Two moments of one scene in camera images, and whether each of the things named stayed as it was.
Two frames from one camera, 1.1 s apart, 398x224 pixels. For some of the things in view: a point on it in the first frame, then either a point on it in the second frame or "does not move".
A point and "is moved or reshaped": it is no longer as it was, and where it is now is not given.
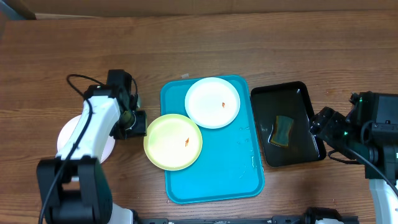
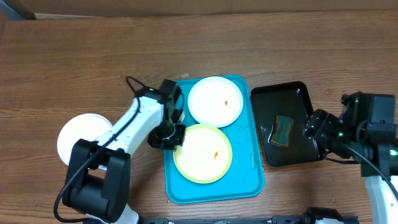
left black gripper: (140, 130) → (171, 145)
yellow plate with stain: (173, 142) is moved or reshaped
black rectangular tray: (283, 114) does not move
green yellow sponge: (283, 127) does not move
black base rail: (310, 215) does not move
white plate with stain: (212, 102) does not move
